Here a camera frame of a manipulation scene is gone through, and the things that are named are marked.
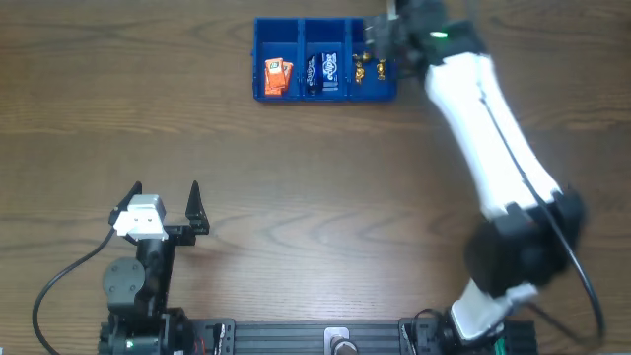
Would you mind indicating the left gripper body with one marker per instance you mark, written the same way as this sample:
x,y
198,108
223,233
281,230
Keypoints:
x,y
180,235

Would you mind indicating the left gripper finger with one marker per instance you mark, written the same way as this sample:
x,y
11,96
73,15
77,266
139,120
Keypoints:
x,y
123,202
197,212

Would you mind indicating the orange candy box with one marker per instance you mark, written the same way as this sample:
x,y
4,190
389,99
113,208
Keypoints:
x,y
274,74
288,74

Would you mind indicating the blue candy pack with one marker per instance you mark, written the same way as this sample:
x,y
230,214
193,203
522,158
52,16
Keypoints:
x,y
313,74
330,69

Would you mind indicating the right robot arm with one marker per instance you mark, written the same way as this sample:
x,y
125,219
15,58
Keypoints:
x,y
483,123

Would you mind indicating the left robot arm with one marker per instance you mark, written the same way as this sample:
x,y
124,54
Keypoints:
x,y
153,276

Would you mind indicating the blue tray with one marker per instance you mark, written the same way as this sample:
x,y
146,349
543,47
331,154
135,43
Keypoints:
x,y
328,34

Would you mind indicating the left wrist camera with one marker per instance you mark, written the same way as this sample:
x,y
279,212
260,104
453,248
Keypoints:
x,y
140,217

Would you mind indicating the mounting rail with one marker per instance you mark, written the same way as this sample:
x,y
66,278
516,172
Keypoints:
x,y
286,340

